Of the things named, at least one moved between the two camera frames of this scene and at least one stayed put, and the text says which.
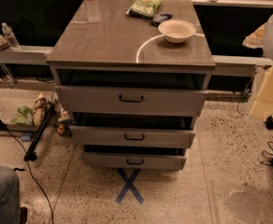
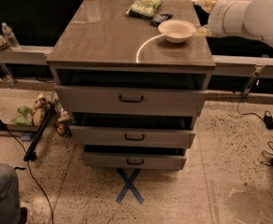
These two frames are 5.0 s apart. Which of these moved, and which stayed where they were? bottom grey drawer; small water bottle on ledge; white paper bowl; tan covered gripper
Moved: tan covered gripper
Stayed: bottom grey drawer; small water bottle on ledge; white paper bowl
